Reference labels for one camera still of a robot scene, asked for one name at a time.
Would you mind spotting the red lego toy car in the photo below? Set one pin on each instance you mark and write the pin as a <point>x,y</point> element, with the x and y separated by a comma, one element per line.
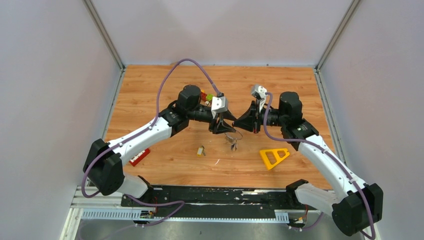
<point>206,98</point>

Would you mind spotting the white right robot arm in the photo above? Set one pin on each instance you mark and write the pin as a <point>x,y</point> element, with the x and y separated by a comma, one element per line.
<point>354,205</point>

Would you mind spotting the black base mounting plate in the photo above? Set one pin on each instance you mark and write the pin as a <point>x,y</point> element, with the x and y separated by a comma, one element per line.
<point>274,198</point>

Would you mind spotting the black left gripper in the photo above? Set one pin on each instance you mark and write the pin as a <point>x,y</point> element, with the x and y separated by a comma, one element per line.
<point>215,128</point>

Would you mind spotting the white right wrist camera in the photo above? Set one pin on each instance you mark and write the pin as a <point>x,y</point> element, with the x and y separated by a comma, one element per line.
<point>259,92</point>

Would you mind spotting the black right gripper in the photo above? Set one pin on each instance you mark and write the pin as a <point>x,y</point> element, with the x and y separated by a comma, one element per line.
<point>248,121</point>

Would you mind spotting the yellow triangle block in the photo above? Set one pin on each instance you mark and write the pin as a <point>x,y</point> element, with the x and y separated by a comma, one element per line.
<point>272,157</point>

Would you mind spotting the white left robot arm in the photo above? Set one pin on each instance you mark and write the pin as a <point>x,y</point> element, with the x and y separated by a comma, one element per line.
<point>105,160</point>

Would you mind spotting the large keyring with keys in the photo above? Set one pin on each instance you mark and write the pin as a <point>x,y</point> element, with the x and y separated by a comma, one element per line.
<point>233,139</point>

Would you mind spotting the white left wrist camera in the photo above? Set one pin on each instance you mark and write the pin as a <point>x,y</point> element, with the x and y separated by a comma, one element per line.
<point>219,105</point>

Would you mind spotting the red lego brick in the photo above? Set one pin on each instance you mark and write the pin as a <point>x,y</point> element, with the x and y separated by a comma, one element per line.
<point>139,157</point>

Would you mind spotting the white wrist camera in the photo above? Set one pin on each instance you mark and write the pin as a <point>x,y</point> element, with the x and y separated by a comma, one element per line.
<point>259,92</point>
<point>219,105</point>

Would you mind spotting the silver key with yellow tag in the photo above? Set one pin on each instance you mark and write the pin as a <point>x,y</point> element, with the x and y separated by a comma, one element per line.
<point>201,151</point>

